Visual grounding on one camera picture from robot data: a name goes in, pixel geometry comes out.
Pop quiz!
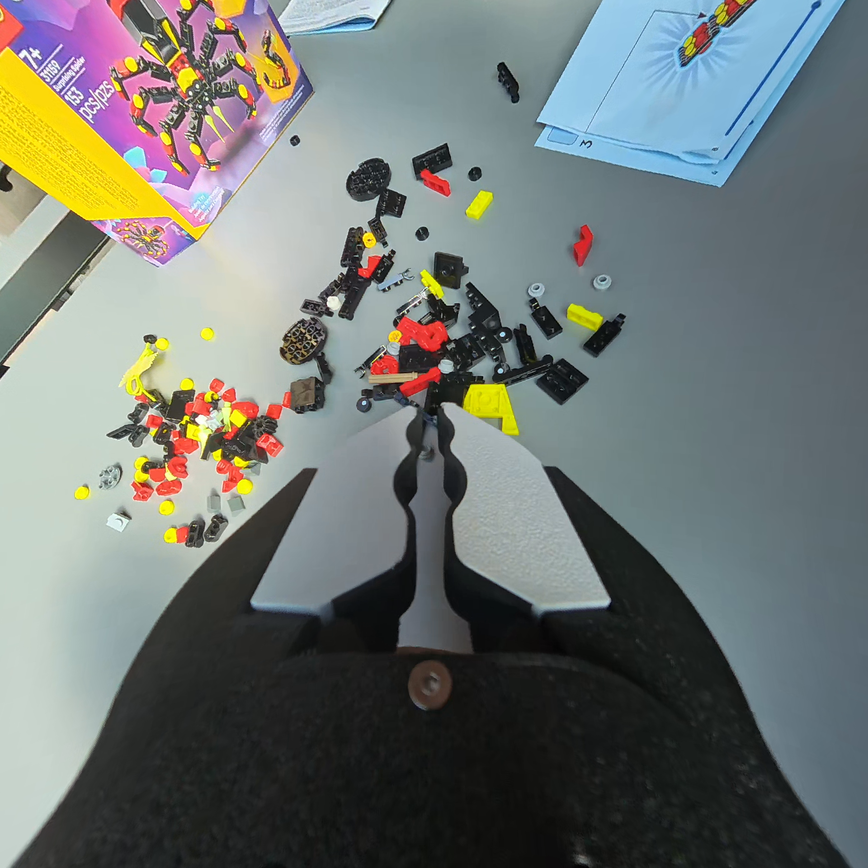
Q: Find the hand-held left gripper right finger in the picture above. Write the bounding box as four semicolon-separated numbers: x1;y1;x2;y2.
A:
439;403;611;653

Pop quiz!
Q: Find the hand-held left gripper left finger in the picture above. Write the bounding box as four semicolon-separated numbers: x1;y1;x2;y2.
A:
251;410;418;653

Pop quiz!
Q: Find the pile of mostly black bricks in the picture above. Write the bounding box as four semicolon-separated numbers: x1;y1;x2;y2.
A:
279;142;628;435

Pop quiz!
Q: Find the grey desk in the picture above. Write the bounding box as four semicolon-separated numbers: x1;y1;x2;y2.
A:
0;0;868;868

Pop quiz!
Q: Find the pile of small red yellow bricks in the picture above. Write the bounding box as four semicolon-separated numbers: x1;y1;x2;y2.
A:
73;327;286;549

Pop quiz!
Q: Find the open blue instruction booklet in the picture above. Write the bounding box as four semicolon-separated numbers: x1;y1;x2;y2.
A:
534;0;849;187

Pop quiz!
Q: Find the purple toy brick box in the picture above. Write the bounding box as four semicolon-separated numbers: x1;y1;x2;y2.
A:
0;0;316;269

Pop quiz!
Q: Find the closed booklet with minifigure print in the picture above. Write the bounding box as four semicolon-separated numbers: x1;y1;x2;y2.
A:
278;0;394;36

